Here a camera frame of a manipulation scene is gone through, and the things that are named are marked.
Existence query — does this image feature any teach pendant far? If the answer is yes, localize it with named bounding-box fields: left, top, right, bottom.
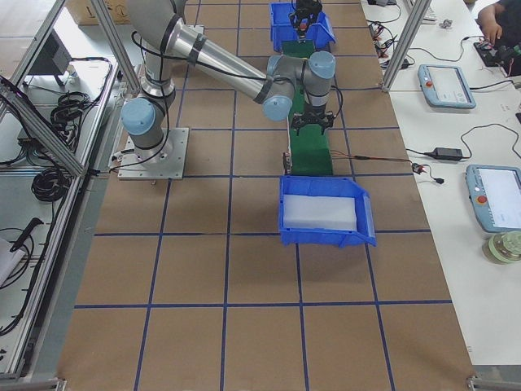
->
left=418, top=64, right=476, bottom=109

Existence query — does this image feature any tape roll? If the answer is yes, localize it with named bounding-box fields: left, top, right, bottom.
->
left=482, top=231, right=520, bottom=264

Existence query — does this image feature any aluminium frame post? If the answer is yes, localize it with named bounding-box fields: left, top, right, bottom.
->
left=381, top=0, right=431, bottom=92

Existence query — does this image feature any teach pendant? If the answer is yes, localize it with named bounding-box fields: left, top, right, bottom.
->
left=465, top=165, right=520, bottom=233
left=418, top=64, right=476, bottom=109

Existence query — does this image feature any teach pendant near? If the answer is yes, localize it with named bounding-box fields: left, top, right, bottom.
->
left=465, top=165, right=520, bottom=233

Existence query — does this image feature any white foam pad right bin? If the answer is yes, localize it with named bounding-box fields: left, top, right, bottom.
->
left=282, top=195, right=357, bottom=231

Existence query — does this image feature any black power adapter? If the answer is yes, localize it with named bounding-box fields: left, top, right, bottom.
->
left=424, top=147, right=464, bottom=161

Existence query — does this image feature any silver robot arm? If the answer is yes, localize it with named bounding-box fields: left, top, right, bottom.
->
left=126, top=1, right=337, bottom=131

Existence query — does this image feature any blue bin left side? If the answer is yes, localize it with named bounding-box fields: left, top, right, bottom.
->
left=269, top=2, right=336, bottom=52

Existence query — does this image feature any blue bin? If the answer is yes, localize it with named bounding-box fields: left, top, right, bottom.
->
left=278, top=175, right=377, bottom=248
left=269, top=2, right=336, bottom=52

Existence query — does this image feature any green conveyor belt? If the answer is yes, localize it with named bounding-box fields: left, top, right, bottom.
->
left=281, top=40, right=335, bottom=177

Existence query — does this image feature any black cable bundle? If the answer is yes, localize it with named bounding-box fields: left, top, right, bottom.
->
left=50, top=91, right=103, bottom=131

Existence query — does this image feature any blue bin right side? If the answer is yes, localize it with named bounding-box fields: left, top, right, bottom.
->
left=278, top=175, right=377, bottom=248

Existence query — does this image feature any red black conveyor wire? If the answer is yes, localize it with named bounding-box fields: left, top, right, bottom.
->
left=330, top=150, right=412, bottom=165

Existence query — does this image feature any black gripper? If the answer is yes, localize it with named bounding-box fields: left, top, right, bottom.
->
left=289, top=0, right=322, bottom=42
left=291, top=112, right=335, bottom=137

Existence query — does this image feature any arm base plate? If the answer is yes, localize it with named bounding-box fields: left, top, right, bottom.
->
left=117, top=127, right=190, bottom=180

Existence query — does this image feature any person hand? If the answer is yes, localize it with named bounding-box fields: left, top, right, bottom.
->
left=477, top=2, right=505, bottom=45

